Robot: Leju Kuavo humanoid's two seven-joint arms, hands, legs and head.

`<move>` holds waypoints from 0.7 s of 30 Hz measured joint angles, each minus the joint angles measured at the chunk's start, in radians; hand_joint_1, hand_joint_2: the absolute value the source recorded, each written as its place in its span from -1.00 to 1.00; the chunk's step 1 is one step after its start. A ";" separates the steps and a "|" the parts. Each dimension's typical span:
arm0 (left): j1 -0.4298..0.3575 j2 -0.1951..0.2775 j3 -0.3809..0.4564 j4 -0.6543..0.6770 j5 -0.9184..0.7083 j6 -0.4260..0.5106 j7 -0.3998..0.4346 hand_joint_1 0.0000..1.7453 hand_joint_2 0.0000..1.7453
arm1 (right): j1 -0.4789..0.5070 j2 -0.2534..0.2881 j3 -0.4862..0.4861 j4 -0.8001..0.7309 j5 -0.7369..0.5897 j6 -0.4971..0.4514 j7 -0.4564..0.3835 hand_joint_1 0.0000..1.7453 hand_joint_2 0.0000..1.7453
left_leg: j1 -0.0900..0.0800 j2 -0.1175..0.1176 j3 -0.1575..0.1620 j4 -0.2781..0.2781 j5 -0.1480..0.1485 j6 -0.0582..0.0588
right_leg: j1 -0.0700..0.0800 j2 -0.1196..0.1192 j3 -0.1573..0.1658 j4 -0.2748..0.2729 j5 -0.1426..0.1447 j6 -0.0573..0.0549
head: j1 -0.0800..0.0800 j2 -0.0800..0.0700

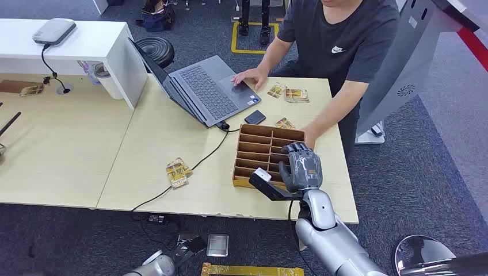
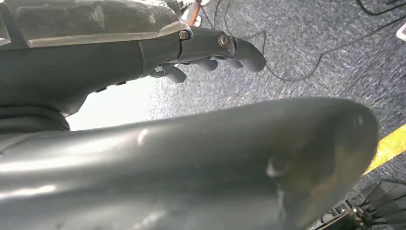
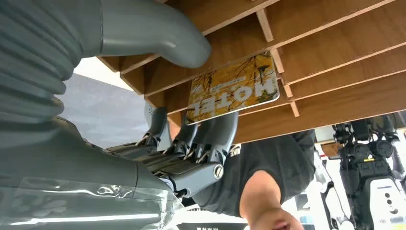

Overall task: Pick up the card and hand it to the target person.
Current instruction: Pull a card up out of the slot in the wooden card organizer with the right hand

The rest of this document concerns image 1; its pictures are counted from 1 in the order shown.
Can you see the person's left hand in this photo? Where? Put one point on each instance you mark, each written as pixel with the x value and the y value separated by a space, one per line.
pixel 310 138

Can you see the person's right hand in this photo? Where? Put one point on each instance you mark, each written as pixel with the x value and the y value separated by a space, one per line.
pixel 252 76

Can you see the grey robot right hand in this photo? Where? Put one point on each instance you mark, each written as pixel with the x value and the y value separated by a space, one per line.
pixel 305 171

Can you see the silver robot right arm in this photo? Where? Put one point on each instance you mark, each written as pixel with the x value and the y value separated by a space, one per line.
pixel 335 243

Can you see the person's left forearm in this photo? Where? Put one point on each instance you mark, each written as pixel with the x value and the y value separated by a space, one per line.
pixel 339 106

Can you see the person's right forearm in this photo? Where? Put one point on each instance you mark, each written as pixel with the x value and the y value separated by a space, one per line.
pixel 274 57

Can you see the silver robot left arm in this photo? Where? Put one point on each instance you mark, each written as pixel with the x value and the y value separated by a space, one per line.
pixel 156 266

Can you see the yellow patterned card stack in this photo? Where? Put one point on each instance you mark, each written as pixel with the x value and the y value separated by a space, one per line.
pixel 177 172
pixel 296 95

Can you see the person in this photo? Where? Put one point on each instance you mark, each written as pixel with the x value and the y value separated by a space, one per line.
pixel 343 42

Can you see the yellow floor tape square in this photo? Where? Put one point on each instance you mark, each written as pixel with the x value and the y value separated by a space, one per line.
pixel 234 42

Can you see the small black flat case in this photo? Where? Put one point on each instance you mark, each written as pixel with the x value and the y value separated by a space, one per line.
pixel 255 117

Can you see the grey open laptop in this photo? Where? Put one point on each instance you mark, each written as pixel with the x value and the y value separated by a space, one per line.
pixel 207 89

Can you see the black robot legs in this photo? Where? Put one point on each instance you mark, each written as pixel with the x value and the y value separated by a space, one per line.
pixel 264 26

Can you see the wooden divider box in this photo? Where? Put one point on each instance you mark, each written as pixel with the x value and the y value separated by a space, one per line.
pixel 259 148

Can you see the black round stool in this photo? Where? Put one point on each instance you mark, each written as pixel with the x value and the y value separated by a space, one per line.
pixel 156 49

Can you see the dark bag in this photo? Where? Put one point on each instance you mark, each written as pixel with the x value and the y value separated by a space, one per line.
pixel 158 17

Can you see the silver square floor plate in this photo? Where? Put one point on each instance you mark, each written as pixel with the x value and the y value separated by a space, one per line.
pixel 217 245

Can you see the yellow floor tape strip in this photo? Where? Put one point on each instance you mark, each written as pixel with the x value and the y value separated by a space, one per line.
pixel 248 271

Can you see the grey kiosk machine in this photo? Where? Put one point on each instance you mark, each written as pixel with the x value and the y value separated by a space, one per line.
pixel 404 57

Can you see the white paper cup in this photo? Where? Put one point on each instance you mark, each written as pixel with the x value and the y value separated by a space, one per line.
pixel 110 85

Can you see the chrome chair base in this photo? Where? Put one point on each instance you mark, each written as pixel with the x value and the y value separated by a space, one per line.
pixel 423 253

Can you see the black power adapter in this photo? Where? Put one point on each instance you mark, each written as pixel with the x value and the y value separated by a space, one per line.
pixel 156 218

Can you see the white desk riser shelf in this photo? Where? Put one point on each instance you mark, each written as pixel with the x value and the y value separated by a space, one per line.
pixel 95 45

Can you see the clear plastic bottle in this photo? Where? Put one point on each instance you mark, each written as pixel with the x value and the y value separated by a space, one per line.
pixel 90 72

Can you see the grey flat device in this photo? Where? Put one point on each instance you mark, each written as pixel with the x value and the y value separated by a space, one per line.
pixel 54 31

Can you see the brown flat board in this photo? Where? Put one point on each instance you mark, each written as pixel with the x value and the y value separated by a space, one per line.
pixel 13 86

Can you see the black rod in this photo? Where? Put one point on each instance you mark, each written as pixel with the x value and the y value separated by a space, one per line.
pixel 9 123

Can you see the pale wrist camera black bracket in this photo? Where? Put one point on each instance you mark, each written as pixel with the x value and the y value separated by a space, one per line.
pixel 268 186

